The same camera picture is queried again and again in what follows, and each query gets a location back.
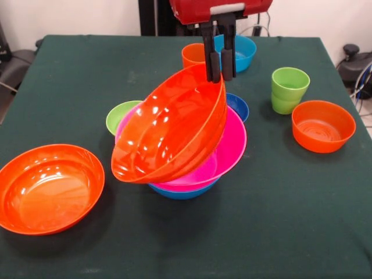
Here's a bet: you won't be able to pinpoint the large orange bowl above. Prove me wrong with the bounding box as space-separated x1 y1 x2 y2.
111 63 228 184
0 144 106 235

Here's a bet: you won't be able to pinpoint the hanging black cables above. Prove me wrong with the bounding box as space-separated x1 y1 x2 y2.
238 11 273 37

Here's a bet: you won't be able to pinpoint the dark green table cloth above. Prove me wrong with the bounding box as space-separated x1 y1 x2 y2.
0 34 372 279

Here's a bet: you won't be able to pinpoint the cable tangle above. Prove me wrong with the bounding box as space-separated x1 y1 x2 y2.
348 65 372 117

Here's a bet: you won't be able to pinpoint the small orange bowl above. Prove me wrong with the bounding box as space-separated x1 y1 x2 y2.
291 100 357 154

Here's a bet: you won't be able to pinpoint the large light blue bowl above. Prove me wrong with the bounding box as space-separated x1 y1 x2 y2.
148 177 220 201

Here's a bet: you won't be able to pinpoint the large pink bowl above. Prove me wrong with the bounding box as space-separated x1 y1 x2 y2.
115 106 248 192

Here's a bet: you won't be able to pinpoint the orange cup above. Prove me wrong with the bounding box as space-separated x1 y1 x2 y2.
181 43 207 69

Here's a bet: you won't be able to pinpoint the dark blue bowl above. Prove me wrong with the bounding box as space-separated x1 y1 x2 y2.
226 92 250 123

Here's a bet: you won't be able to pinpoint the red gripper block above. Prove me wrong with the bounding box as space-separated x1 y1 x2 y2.
169 0 274 84

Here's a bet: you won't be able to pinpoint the green cup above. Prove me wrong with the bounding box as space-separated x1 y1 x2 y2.
271 67 311 115

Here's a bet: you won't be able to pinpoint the grey pedestal foot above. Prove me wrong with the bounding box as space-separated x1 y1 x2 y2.
0 49 33 85
337 43 372 78

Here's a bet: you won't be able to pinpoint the small light blue bowl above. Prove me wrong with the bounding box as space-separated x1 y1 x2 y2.
213 34 257 74

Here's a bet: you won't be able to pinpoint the green bowl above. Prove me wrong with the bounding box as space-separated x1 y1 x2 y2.
105 100 143 137

